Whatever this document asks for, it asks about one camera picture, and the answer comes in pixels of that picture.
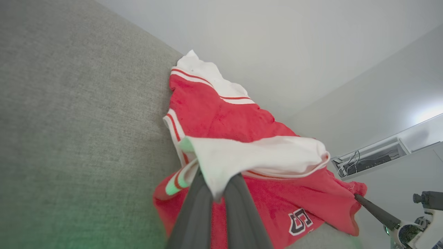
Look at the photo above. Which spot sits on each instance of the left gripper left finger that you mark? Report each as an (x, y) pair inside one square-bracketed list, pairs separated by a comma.
[(193, 214)]

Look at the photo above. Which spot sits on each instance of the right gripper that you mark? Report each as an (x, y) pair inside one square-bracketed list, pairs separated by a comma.
[(420, 235)]

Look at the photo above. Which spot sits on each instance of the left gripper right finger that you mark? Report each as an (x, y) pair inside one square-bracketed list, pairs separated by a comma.
[(242, 214)]

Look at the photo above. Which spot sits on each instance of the red and white jersey garment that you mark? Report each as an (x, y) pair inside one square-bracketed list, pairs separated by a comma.
[(221, 117)]

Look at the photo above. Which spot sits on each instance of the grey fabric sofa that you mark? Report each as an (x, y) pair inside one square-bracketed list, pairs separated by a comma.
[(76, 121)]

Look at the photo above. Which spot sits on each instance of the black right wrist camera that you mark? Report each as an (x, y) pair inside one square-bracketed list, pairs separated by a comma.
[(429, 200)]

